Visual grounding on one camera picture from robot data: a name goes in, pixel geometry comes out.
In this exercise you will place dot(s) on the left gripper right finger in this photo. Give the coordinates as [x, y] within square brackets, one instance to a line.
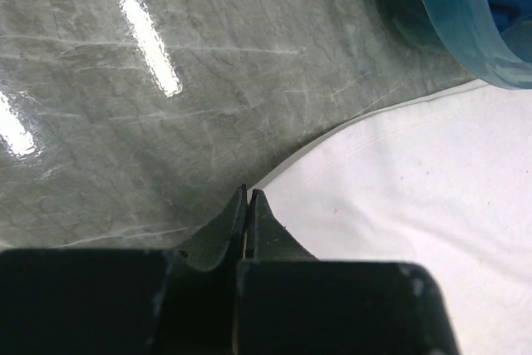
[290, 302]

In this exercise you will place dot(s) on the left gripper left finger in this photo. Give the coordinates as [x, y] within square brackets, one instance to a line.
[125, 301]

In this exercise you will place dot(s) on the cream white t-shirt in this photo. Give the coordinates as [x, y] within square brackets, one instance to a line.
[443, 181]

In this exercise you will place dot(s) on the teal plastic laundry basket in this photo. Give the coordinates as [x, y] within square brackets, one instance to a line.
[465, 29]

